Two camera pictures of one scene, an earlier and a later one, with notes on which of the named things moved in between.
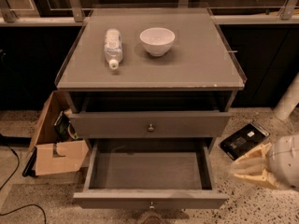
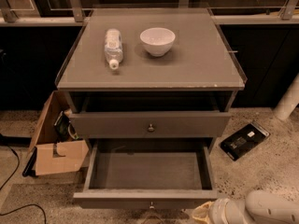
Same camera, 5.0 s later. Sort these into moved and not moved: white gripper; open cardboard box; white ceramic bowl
Moved: white gripper
Not moved: open cardboard box; white ceramic bowl
